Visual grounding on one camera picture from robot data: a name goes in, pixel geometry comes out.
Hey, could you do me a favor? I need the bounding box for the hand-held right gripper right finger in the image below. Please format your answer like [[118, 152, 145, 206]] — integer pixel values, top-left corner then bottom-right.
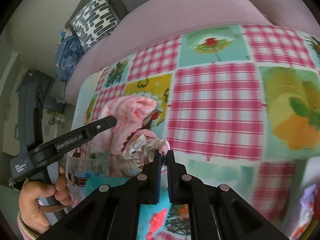
[[166, 150, 287, 240]]

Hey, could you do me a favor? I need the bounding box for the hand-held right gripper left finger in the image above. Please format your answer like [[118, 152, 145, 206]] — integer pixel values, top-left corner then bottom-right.
[[41, 151, 163, 240]]

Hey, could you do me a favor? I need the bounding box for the grey blue furniture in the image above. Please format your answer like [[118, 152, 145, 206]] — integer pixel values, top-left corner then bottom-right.
[[16, 69, 54, 153]]

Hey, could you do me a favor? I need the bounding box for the blue clothing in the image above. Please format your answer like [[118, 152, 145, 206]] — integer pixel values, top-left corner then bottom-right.
[[54, 30, 85, 83]]

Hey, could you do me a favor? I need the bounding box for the purple packet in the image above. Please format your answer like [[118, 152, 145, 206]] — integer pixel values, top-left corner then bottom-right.
[[291, 184, 320, 240]]

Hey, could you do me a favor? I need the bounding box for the floral print cloth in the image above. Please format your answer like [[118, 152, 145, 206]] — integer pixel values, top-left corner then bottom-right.
[[116, 129, 171, 177]]

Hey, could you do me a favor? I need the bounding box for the pink knitted cloth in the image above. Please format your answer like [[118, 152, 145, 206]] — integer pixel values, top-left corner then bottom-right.
[[100, 96, 157, 155]]

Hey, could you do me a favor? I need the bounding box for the person's left hand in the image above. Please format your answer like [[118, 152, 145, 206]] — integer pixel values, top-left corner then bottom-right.
[[19, 166, 73, 233]]

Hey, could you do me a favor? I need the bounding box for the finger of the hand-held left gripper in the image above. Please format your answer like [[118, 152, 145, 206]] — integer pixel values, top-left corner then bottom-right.
[[71, 116, 117, 147]]

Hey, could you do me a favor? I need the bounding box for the black white patterned cushion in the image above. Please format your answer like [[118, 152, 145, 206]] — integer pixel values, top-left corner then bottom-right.
[[71, 0, 120, 53]]

